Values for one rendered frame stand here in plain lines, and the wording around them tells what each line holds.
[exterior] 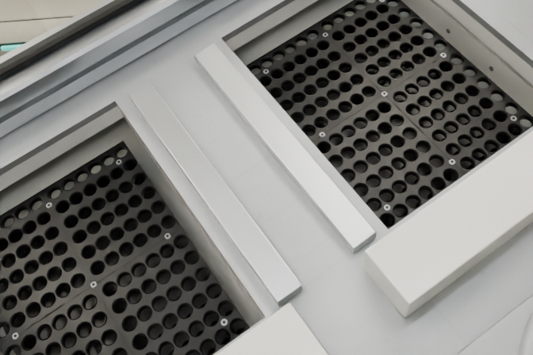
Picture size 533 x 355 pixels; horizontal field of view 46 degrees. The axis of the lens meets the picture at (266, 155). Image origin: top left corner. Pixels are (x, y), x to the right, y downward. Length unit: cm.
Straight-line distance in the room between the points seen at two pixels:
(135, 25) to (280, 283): 26
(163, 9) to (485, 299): 36
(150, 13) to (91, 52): 6
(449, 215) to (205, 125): 22
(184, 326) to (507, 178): 27
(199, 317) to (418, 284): 18
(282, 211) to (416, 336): 14
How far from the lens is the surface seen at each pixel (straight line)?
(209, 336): 53
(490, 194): 48
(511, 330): 48
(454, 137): 60
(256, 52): 73
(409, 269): 45
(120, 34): 58
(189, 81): 58
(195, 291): 54
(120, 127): 71
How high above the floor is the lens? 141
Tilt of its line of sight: 60 degrees down
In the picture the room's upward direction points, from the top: 11 degrees counter-clockwise
